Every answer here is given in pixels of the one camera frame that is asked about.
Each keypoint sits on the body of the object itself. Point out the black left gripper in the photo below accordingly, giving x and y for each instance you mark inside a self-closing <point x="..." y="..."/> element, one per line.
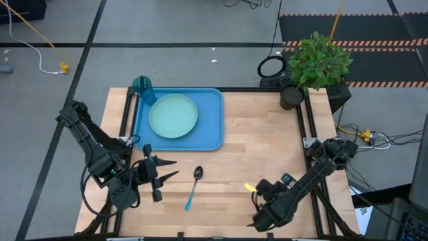
<point x="147" y="170"/>

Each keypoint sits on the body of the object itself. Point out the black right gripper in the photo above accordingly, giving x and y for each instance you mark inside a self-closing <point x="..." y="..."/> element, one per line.
<point x="269" y="190"/>

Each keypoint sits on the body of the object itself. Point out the pale green plate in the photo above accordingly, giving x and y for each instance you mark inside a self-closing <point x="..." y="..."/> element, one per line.
<point x="174" y="115"/>

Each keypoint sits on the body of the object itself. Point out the teal translucent plastic cup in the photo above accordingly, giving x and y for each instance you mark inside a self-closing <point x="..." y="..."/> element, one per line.
<point x="147" y="93"/>

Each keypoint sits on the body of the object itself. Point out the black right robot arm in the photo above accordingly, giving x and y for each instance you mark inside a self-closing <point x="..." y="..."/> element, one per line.
<point x="311" y="180"/>

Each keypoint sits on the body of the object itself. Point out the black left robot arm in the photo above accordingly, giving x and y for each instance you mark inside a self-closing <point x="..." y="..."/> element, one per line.
<point x="90" y="144"/>

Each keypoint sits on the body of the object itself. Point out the grey metal mounting plate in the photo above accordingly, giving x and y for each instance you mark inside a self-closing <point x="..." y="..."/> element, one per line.
<point x="309" y="142"/>
<point x="123" y="138"/>

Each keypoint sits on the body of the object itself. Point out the blue plastic tray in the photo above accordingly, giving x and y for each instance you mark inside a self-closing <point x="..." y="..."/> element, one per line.
<point x="207" y="117"/>

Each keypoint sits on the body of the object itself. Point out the small yellow tag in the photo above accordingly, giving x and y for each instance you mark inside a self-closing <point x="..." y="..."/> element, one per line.
<point x="250" y="187"/>

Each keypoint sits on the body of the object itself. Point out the black plant pot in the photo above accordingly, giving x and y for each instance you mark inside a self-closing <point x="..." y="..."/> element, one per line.
<point x="291" y="98"/>

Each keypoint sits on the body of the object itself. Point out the yellow power connector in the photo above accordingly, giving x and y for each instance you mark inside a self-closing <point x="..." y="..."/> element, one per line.
<point x="366" y="135"/>

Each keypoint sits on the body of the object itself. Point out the green leafy plant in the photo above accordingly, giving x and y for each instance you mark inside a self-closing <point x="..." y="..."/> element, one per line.
<point x="317" y="63"/>

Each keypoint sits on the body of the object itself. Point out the dark laptop keyboard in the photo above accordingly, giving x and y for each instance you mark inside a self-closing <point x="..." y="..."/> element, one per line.
<point x="414" y="227"/>

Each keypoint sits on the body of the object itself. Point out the grey monitor back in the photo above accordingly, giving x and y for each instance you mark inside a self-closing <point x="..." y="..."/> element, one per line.
<point x="419" y="160"/>

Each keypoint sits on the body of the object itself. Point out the black mat with hazard stripes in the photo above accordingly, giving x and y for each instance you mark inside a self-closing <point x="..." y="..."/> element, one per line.
<point x="374" y="30"/>

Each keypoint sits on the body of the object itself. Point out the black floor box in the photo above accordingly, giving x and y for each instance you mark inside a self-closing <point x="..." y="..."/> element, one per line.
<point x="20" y="10"/>

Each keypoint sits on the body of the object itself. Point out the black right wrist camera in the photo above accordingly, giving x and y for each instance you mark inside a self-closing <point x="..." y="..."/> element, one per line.
<point x="288" y="180"/>

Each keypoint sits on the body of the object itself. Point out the black aluminium table frame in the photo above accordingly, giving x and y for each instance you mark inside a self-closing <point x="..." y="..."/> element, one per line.
<point x="254" y="89"/>

